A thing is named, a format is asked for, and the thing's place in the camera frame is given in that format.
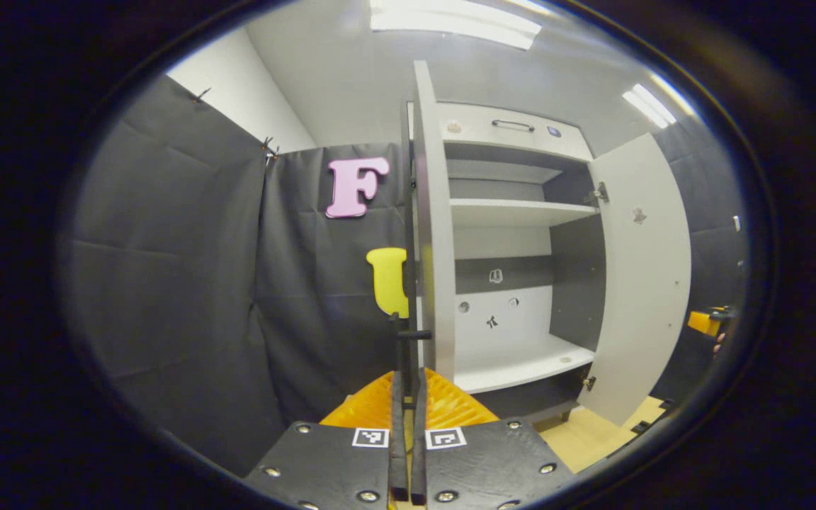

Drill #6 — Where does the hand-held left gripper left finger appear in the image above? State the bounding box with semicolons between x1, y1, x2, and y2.
245;368;409;510

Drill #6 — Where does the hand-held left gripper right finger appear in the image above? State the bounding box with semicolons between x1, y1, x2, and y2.
412;367;575;510

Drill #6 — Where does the grey cabinet door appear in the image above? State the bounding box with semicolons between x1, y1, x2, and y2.
412;60;458;383
578;132;693;428

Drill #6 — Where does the black door handle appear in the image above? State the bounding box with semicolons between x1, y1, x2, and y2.
389;312;434;412

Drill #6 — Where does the grey double-door shoe cabinet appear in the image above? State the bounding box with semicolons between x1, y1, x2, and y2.
401;99;607;426

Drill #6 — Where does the grey cabinet drawer front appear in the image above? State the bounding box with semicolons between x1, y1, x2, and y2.
436;101;595;164

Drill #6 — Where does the small ceiling light panel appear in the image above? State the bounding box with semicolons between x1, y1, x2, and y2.
622;84;678;128

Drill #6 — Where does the black backdrop cloth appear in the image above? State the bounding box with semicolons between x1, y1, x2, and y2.
57;74;749;479

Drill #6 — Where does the large ceiling light panel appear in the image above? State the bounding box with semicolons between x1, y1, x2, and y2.
369;0;543;50

